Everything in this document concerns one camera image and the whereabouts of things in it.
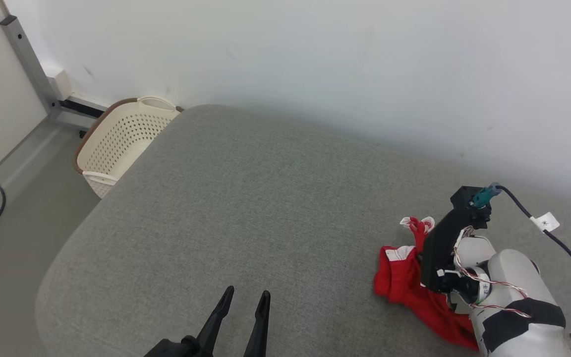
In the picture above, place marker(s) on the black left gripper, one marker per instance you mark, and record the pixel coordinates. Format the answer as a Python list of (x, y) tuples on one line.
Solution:
[(176, 348)]

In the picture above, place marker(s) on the grey fabric sofa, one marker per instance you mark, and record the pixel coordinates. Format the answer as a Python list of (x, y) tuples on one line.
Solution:
[(265, 208)]

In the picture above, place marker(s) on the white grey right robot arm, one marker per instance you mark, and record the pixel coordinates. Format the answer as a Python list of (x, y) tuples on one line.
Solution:
[(513, 277)]

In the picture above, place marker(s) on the grey metal post frame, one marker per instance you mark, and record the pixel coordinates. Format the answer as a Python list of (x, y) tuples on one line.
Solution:
[(30, 62)]

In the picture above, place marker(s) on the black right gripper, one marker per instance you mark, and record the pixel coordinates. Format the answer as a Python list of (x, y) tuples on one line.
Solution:
[(436, 258)]

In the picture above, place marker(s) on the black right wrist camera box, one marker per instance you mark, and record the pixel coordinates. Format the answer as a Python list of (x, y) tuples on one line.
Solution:
[(464, 201)]

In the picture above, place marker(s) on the cream perforated laundry basket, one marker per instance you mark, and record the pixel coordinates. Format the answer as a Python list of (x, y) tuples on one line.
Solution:
[(122, 139)]

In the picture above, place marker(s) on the red shorts white striped waistband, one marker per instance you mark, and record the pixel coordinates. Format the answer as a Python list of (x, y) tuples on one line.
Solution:
[(399, 282)]

